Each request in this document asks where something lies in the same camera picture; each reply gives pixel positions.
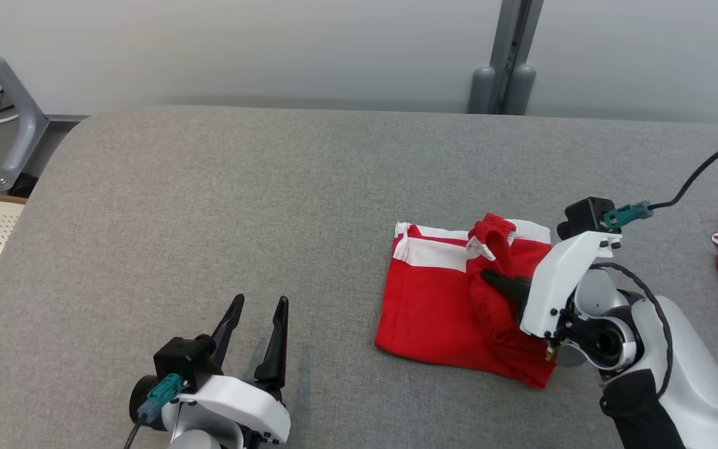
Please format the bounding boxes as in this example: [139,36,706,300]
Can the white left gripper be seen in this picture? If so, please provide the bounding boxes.
[128,294,292,447]

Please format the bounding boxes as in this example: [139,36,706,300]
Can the red shorts with white stripe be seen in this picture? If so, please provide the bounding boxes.
[374,213,558,390]

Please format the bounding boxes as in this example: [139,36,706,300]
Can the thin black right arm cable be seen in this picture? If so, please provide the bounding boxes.
[588,261,675,401]

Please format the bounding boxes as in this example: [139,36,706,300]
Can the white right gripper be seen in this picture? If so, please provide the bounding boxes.
[480,230,623,341]

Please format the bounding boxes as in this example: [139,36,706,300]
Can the camera cable teal plug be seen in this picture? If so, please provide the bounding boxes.
[601,132,718,231]
[123,372,186,449]

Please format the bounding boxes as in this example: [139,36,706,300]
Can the grey metal upright post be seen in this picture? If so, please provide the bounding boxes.
[467,0,545,117]

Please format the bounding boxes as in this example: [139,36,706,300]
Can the left camera cable teal plug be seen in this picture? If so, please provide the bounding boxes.
[123,372,186,449]

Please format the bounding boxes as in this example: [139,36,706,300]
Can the right camera cable teal plug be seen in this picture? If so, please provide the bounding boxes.
[601,132,718,231]

